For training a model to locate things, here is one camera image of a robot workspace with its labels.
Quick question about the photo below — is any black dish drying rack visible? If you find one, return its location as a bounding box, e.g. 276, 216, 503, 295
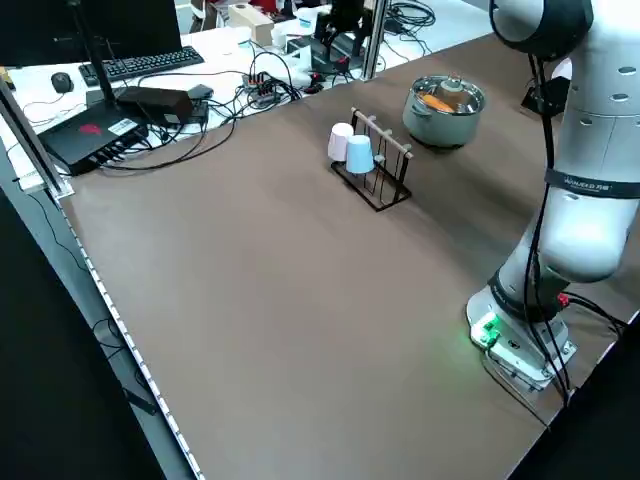
520, 83, 570, 120

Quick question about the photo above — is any black box with red logo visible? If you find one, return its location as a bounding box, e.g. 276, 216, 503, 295
38, 102, 151, 177

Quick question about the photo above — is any light blue cup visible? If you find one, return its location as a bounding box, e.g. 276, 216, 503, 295
345, 134, 375, 175

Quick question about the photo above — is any black stand pole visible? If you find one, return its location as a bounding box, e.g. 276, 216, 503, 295
66, 0, 119, 107

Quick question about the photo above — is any orange carrot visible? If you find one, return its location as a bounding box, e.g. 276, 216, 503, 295
422, 94, 457, 113

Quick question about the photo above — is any black wire cup holder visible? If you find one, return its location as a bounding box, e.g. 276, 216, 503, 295
330, 106, 416, 214

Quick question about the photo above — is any stainless steel pot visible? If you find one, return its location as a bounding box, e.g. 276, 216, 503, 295
401, 74, 488, 150

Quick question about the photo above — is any aluminium post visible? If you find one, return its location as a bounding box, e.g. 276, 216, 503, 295
361, 0, 390, 82

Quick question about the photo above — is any grey usb hub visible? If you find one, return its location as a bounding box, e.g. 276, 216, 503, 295
241, 72, 282, 107

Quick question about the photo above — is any wooden box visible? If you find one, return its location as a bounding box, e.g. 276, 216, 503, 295
226, 4, 276, 44

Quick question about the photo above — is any black background device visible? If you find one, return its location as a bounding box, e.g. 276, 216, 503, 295
312, 0, 374, 57

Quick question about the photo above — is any glass pot lid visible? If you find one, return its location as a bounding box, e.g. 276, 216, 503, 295
411, 74, 484, 116

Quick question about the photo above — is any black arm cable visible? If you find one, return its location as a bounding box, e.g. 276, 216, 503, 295
519, 49, 574, 407

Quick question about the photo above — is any aluminium profile bar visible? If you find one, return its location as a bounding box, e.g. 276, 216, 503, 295
0, 78, 77, 199

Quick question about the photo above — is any black keyboard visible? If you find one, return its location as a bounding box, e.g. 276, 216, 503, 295
78, 45, 207, 84

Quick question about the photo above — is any white plate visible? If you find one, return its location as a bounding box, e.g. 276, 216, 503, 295
549, 55, 574, 82

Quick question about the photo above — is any black monitor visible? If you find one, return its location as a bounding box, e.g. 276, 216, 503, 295
0, 0, 183, 69

